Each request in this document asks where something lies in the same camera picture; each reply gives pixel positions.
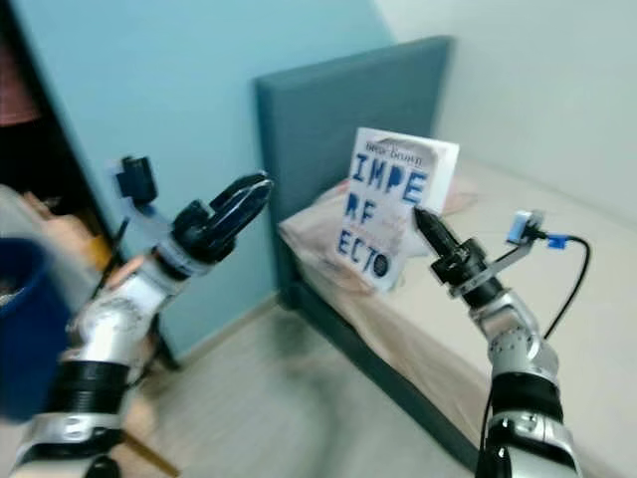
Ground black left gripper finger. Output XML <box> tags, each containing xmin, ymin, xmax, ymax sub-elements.
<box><xmin>209</xmin><ymin>170</ymin><xmax>263</xmax><ymax>216</ymax></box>
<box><xmin>219</xmin><ymin>177</ymin><xmax>276</xmax><ymax>246</ymax></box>

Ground dark teal bed frame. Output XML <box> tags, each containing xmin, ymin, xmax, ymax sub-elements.
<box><xmin>284</xmin><ymin>277</ymin><xmax>484</xmax><ymax>474</ymax></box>

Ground mattress with beige sheet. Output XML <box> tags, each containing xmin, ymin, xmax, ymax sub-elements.
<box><xmin>279</xmin><ymin>159</ymin><xmax>637</xmax><ymax>478</ymax></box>

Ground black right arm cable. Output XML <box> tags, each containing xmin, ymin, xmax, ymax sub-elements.
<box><xmin>482</xmin><ymin>233</ymin><xmax>592</xmax><ymax>478</ymax></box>

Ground pink pillow with coloured dots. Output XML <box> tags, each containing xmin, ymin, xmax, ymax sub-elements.
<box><xmin>279</xmin><ymin>184</ymin><xmax>361</xmax><ymax>292</ymax></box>

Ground dark door frame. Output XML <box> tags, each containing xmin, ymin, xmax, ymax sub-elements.
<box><xmin>0</xmin><ymin>0</ymin><xmax>150</xmax><ymax>330</ymax></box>

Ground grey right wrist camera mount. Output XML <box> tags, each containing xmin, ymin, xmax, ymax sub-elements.
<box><xmin>453</xmin><ymin>208</ymin><xmax>554</xmax><ymax>299</ymax></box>

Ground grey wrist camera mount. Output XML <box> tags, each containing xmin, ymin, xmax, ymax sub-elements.
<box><xmin>453</xmin><ymin>208</ymin><xmax>554</xmax><ymax>299</ymax></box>
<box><xmin>114</xmin><ymin>154</ymin><xmax>196</xmax><ymax>286</ymax></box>

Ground beige skirting board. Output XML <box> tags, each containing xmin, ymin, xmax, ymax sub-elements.
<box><xmin>177</xmin><ymin>296</ymin><xmax>288</xmax><ymax>357</ymax></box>

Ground teal upholstered bed headboard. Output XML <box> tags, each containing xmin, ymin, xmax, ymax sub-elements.
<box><xmin>256</xmin><ymin>37</ymin><xmax>454</xmax><ymax>300</ymax></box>

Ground white book with blue letters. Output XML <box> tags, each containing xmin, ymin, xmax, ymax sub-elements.
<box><xmin>334</xmin><ymin>127</ymin><xmax>461</xmax><ymax>293</ymax></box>

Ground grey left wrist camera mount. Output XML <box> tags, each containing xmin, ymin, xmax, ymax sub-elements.
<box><xmin>114</xmin><ymin>154</ymin><xmax>196</xmax><ymax>286</ymax></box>

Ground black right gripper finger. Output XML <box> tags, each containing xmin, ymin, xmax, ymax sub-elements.
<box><xmin>414</xmin><ymin>206</ymin><xmax>465</xmax><ymax>262</ymax></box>

